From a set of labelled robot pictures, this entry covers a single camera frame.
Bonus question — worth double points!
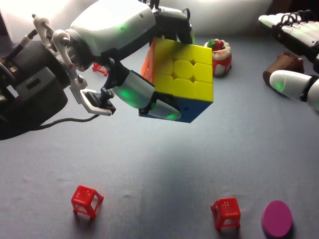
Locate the brown toy log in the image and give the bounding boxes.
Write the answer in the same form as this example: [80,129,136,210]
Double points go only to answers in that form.
[263,51,306,93]

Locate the colourful puzzle cube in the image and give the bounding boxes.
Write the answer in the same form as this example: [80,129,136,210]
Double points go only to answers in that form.
[138,37,215,124]

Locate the small red plastic stool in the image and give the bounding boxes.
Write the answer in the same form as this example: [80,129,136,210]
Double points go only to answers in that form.
[71,184,105,220]
[92,62,109,77]
[210,197,241,231]

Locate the pink round disc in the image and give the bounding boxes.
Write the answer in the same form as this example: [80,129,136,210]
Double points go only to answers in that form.
[261,200,294,239]

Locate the grey table cloth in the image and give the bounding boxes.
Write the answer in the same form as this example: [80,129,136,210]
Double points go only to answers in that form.
[0,32,319,239]

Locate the grey camera cable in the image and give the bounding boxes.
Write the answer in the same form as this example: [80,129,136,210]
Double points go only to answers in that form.
[37,113,101,130]

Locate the wrist camera on white bracket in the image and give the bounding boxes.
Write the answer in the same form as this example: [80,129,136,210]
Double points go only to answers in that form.
[79,88,117,117]

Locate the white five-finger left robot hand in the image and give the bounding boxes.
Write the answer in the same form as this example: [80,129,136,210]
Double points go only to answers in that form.
[70,0,195,122]

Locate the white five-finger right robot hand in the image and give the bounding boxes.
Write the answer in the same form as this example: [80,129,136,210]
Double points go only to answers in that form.
[258,9,319,112]

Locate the white backdrop sheet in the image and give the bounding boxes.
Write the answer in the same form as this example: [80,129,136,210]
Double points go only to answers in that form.
[0,0,319,36]

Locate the toy strawberry cream cake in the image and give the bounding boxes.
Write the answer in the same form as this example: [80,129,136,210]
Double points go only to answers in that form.
[203,38,233,78]

